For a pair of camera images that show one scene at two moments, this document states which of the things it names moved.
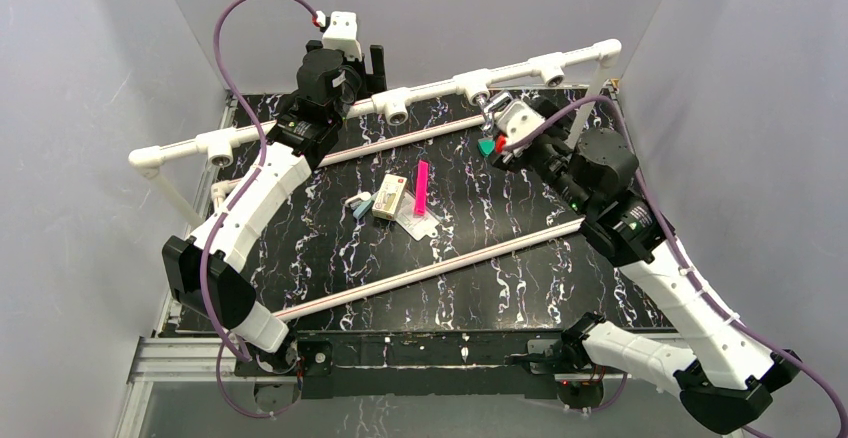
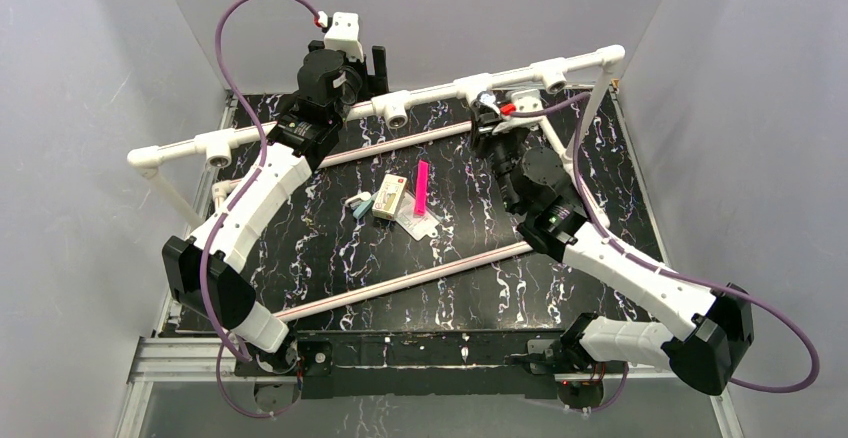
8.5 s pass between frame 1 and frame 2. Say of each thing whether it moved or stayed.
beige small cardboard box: stayed
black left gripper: stayed
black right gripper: moved
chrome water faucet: stayed
